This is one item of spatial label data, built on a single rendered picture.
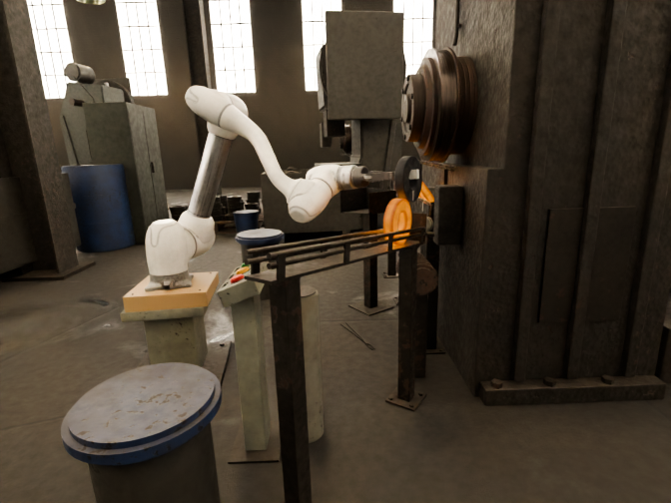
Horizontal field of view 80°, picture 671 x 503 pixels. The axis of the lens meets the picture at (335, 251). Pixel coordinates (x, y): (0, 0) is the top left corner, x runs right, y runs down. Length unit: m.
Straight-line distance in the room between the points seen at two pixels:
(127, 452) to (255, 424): 0.58
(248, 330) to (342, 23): 3.75
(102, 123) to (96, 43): 8.76
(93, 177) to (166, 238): 2.99
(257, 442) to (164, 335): 0.66
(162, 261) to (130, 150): 3.17
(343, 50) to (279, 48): 7.77
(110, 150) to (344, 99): 2.53
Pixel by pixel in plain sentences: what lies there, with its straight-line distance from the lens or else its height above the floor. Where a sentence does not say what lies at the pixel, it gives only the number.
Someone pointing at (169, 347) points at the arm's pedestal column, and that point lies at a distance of 1.88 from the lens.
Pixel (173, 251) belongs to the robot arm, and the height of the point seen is 0.56.
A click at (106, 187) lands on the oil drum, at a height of 0.66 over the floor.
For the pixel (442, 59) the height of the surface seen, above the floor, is 1.28.
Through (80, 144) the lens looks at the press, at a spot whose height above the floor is 1.22.
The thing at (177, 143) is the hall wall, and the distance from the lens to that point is 12.59.
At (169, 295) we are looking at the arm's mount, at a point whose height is 0.41.
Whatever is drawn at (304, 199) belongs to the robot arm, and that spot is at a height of 0.79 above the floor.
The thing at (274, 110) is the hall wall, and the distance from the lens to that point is 11.98.
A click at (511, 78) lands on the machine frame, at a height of 1.15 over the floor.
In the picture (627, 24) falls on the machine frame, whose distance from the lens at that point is 1.69.
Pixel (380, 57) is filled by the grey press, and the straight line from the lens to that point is 4.58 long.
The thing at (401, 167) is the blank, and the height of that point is 0.89.
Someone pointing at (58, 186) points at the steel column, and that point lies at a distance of 4.09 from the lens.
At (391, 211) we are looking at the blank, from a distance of 1.27.
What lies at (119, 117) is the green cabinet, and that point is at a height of 1.35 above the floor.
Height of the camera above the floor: 0.95
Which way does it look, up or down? 14 degrees down
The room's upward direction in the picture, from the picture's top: 2 degrees counter-clockwise
